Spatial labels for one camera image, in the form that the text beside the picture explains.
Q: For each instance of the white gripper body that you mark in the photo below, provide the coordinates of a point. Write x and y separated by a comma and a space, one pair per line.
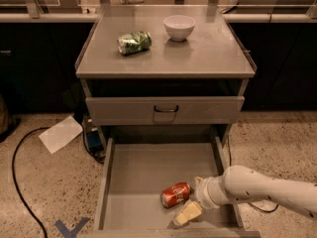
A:
205, 192

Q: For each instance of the red coke can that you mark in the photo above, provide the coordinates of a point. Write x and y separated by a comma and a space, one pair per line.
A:
175, 194

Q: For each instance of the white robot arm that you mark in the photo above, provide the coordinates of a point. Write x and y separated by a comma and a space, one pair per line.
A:
239, 184

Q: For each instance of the open grey middle drawer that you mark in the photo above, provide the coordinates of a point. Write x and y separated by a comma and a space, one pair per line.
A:
134, 175

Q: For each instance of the closed grey top drawer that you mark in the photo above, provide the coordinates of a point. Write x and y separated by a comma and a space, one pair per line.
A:
140, 110

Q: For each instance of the grey cabinet with counter top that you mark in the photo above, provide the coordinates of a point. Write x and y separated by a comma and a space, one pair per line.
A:
210, 62

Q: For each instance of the green soda can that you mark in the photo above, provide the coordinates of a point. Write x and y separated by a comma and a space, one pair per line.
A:
135, 42

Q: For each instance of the blue power box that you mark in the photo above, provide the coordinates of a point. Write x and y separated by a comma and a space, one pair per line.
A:
93, 141

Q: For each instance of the white paper sheet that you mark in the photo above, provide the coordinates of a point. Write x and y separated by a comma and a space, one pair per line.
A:
62, 133

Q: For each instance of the white ceramic bowl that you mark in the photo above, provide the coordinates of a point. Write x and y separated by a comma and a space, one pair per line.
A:
179, 27

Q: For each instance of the black drawer handle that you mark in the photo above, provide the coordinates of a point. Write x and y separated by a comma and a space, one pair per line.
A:
166, 110

